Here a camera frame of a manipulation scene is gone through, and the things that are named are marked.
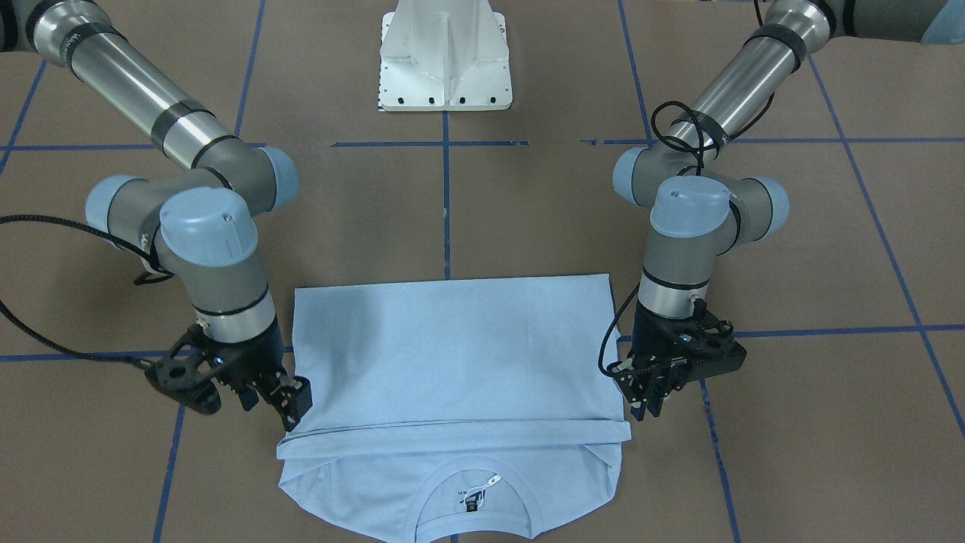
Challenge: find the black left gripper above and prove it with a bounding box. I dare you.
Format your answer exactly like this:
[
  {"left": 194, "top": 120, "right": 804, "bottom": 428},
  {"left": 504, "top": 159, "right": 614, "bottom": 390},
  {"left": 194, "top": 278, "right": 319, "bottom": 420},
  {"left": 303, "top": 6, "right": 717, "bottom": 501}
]
[{"left": 609, "top": 299, "right": 725, "bottom": 422}]

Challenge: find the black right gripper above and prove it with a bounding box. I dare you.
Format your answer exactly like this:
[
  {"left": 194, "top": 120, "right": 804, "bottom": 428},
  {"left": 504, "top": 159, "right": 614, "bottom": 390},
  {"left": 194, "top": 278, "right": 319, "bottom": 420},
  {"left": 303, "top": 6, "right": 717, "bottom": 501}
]
[{"left": 210, "top": 318, "right": 313, "bottom": 432}]

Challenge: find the light blue t-shirt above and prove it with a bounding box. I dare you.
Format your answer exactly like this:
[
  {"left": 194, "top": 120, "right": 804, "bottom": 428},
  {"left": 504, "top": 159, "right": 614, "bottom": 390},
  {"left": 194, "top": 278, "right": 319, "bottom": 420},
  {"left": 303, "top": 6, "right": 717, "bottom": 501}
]
[{"left": 277, "top": 274, "right": 631, "bottom": 542}]

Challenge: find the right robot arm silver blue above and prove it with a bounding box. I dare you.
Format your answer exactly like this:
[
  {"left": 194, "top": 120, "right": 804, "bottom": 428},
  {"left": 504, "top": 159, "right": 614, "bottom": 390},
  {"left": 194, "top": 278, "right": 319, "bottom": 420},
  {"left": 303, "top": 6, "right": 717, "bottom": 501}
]
[{"left": 2, "top": 1, "right": 311, "bottom": 431}]

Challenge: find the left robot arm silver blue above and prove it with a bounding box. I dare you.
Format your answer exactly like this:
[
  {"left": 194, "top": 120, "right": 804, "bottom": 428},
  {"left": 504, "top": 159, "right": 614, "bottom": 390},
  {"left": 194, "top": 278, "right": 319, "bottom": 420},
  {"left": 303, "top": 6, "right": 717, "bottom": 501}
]
[{"left": 599, "top": 1, "right": 963, "bottom": 420}]

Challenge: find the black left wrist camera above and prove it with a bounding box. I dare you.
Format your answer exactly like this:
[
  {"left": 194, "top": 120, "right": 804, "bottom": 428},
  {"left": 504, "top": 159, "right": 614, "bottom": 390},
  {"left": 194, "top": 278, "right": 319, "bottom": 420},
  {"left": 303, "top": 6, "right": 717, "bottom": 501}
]
[{"left": 675, "top": 298, "right": 747, "bottom": 382}]

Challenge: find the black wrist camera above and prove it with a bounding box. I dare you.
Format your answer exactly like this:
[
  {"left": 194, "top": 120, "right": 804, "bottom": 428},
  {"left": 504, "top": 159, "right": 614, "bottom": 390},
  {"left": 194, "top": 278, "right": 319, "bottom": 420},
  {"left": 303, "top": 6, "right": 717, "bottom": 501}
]
[
  {"left": 144, "top": 324, "right": 224, "bottom": 415},
  {"left": 675, "top": 298, "right": 747, "bottom": 382}
]

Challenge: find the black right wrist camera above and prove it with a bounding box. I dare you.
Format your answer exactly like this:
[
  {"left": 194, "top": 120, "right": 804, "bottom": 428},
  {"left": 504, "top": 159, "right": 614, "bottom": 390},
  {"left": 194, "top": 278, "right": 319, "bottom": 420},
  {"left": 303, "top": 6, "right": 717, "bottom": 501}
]
[{"left": 144, "top": 324, "right": 224, "bottom": 415}]

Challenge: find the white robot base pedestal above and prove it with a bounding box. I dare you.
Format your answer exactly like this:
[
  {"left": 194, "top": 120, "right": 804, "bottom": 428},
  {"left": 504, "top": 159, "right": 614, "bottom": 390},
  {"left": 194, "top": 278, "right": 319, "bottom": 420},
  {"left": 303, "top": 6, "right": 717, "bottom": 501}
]
[{"left": 377, "top": 1, "right": 513, "bottom": 112}]

